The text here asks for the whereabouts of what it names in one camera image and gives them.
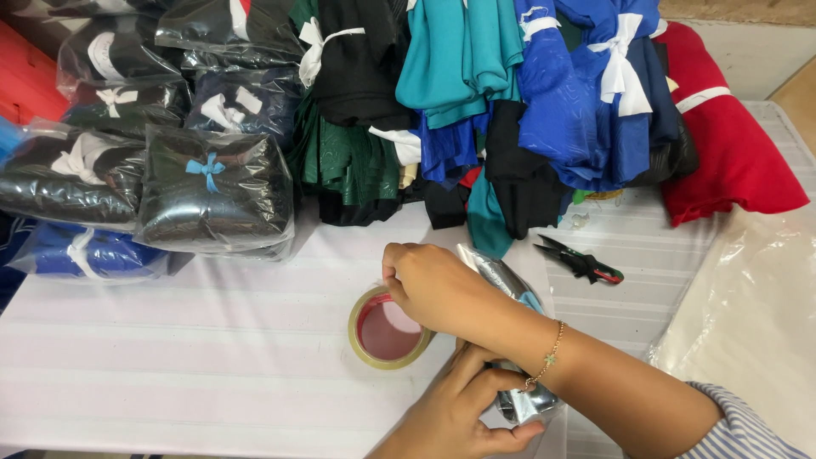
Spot loose black cloth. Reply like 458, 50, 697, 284
484, 99, 571, 241

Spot person's left hand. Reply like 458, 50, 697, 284
368, 340, 547, 459

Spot person's right hand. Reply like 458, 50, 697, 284
381, 241, 566, 386

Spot black thread scissors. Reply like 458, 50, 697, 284
533, 234, 626, 286

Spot royal blue cloth bundle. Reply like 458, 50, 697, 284
514, 0, 682, 193

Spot pile of plastic-wrapped cloth packets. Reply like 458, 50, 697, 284
0, 0, 308, 285

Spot black cloth bundle white tie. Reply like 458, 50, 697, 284
298, 0, 417, 131

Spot teal cloth bundle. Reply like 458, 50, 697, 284
395, 0, 525, 130

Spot blue striped shirt sleeve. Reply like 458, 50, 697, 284
674, 381, 812, 459

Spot gold chain bracelet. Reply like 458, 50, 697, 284
521, 320, 566, 392

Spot dark green cloth bundle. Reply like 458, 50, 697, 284
288, 89, 404, 227

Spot clear packing tape roll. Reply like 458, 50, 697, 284
347, 285, 438, 371

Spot black cloth plastic packet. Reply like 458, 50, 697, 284
455, 242, 567, 427

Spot red cloth roll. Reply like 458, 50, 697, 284
652, 22, 811, 228

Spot stack of clear plastic bags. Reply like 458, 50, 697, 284
649, 203, 816, 455

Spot red crate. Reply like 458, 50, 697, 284
0, 19, 70, 126

